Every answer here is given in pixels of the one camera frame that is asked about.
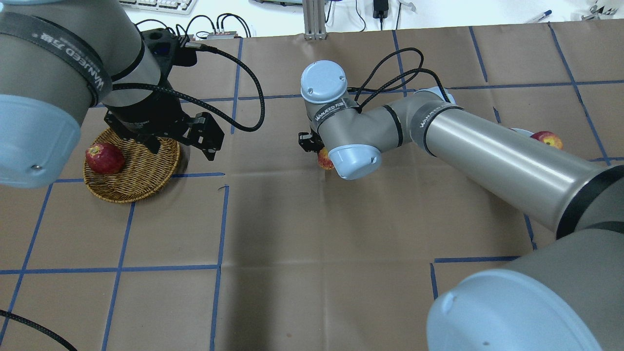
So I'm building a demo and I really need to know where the white round plate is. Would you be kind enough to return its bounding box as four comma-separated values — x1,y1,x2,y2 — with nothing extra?
510,128,533,137

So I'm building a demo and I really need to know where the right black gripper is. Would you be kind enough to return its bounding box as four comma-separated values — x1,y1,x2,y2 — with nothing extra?
298,132,325,153

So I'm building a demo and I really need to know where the red apple plate right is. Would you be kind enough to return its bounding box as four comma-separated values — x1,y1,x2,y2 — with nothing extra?
530,131,564,150

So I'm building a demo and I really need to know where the woven wicker basket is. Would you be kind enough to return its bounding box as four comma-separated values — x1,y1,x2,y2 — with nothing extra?
83,128,181,203

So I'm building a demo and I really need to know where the aluminium frame post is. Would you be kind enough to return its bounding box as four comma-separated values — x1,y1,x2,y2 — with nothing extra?
302,0,327,40

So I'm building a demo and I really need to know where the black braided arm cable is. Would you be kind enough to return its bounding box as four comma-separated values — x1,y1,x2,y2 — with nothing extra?
110,41,266,133

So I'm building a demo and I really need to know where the white keyboard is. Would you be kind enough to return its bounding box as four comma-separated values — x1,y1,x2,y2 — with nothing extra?
118,0,199,15

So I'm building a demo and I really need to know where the blue white pen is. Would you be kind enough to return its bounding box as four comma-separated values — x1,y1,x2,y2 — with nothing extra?
524,10,552,24

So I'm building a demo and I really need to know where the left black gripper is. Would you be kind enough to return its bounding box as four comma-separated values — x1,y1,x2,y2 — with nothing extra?
104,92,224,161

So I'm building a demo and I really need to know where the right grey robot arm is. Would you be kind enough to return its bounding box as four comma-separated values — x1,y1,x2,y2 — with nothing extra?
300,60,624,351

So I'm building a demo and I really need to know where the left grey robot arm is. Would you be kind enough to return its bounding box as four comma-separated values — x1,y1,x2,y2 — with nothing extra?
0,0,224,188

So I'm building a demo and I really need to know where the dark red apple in basket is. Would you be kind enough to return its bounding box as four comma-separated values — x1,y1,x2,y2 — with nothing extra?
85,143,125,174

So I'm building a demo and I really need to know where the yellow-red apple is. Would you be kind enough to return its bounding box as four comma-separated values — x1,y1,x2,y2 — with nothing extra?
318,147,334,171

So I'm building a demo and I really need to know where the black power adapter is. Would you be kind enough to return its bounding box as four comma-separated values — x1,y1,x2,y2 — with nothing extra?
372,0,390,20

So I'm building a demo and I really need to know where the black cable bottom left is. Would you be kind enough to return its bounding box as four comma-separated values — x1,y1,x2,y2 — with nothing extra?
0,310,78,351

